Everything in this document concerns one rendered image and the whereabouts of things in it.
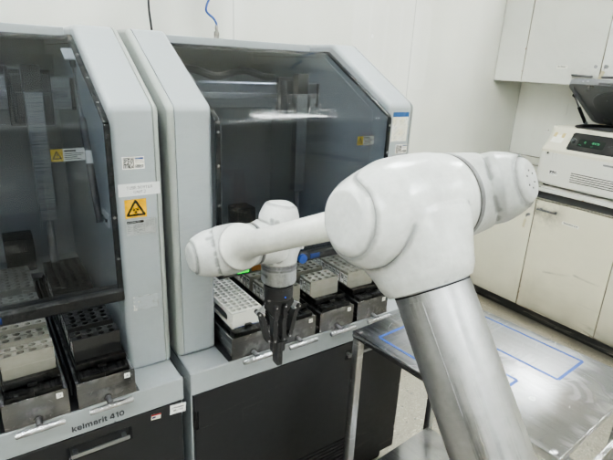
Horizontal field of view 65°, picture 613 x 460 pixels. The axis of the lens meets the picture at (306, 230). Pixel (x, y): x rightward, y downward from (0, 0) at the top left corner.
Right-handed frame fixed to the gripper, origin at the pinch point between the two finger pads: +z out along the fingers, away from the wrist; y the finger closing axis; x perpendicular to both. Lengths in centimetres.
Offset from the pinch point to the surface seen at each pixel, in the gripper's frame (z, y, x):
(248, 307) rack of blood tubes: -4.3, 0.2, -19.0
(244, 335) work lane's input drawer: 1.1, 3.9, -13.0
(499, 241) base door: 37, -221, -103
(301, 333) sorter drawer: 6.0, -15.2, -13.8
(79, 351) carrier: -3.6, 46.3, -16.9
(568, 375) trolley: 0, -62, 43
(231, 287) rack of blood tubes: -5.1, 0.4, -32.4
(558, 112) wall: -47, -284, -119
